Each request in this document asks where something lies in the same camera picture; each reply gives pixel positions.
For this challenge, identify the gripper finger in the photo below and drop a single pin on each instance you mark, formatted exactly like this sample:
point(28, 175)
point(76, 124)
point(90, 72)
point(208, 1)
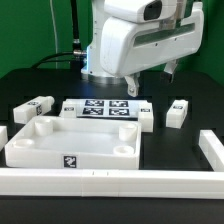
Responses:
point(169, 70)
point(133, 84)

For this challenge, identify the white marker base plate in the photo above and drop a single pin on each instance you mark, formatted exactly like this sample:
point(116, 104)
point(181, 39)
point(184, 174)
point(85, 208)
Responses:
point(102, 108)

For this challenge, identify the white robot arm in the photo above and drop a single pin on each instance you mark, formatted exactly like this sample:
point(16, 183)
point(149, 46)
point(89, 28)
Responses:
point(93, 70)

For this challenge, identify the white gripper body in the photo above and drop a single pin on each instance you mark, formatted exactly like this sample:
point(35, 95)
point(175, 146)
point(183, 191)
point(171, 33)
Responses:
point(128, 47)

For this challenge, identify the white desk top tray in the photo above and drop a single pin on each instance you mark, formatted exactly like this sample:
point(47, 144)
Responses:
point(80, 143)

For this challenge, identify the white front fence bar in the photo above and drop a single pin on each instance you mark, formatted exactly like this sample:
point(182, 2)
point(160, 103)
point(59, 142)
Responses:
point(112, 183)

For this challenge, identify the white fence bar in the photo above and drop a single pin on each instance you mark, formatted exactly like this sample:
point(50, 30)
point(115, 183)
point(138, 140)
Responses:
point(112, 183)
point(213, 149)

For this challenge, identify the white right fence bar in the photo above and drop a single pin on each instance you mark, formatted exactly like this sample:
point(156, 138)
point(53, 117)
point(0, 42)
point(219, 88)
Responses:
point(213, 149)

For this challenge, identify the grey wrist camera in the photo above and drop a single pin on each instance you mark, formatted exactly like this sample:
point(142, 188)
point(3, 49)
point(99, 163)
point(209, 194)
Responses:
point(141, 11)

